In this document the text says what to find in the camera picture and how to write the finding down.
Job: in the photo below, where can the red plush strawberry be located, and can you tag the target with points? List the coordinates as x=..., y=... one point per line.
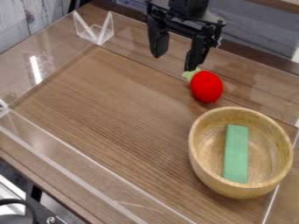
x=205, y=85

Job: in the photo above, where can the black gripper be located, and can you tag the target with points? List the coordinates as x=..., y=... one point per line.
x=188, y=18

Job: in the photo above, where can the brown wooden bowl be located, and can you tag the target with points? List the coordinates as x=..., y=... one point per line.
x=269, y=151

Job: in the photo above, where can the green rectangular block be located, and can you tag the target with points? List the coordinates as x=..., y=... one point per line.
x=235, y=167

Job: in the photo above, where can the clear acrylic corner bracket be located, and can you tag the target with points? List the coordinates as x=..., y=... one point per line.
x=96, y=34

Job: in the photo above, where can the clear acrylic front wall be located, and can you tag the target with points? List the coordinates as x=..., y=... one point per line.
x=101, y=196

